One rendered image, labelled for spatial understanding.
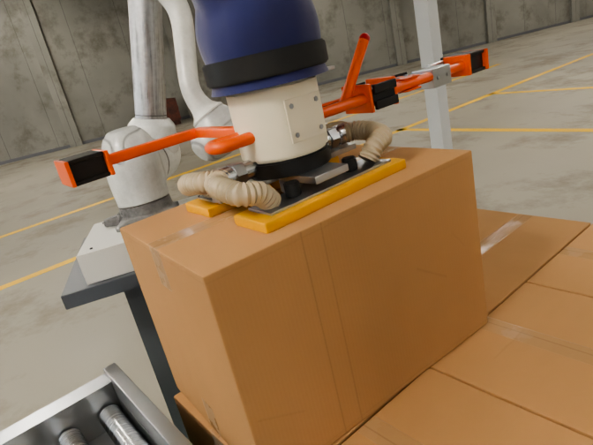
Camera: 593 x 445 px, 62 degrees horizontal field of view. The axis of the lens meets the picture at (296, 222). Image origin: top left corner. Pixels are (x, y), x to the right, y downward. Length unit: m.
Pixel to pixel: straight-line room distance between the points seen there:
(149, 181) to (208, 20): 0.70
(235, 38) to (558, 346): 0.85
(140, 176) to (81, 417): 0.64
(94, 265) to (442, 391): 0.89
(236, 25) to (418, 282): 0.56
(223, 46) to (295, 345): 0.49
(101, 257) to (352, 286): 0.73
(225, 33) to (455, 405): 0.76
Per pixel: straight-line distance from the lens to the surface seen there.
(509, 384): 1.04
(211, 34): 0.87
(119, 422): 1.18
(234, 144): 0.85
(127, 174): 1.46
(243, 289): 0.72
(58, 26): 14.17
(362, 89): 1.06
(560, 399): 1.01
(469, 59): 1.32
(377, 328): 0.92
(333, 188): 0.86
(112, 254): 1.35
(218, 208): 0.93
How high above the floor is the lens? 1.21
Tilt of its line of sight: 19 degrees down
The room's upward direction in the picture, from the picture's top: 13 degrees counter-clockwise
